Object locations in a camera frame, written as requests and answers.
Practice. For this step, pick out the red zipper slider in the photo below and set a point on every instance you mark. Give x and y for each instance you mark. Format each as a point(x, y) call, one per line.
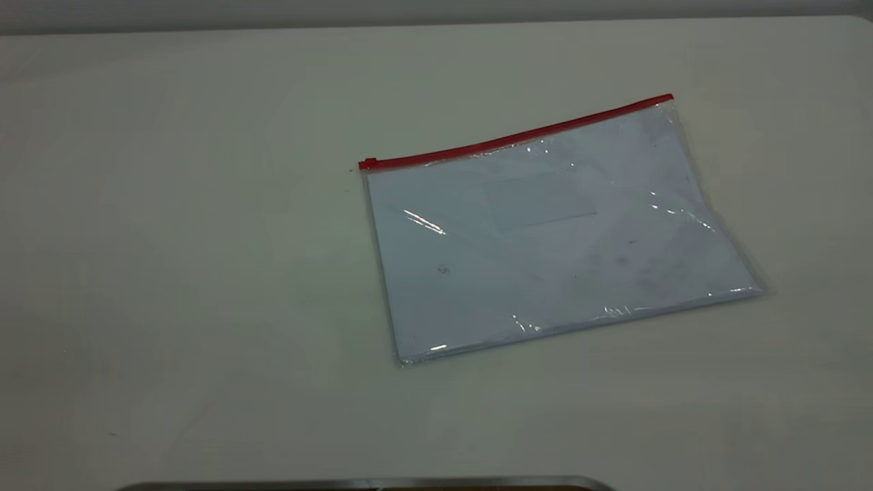
point(368, 164)

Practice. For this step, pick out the clear plastic zipper bag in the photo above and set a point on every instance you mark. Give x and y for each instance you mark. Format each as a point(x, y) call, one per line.
point(545, 239)

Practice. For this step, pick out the silver metal edge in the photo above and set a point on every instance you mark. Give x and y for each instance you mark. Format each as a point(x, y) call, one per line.
point(368, 484)

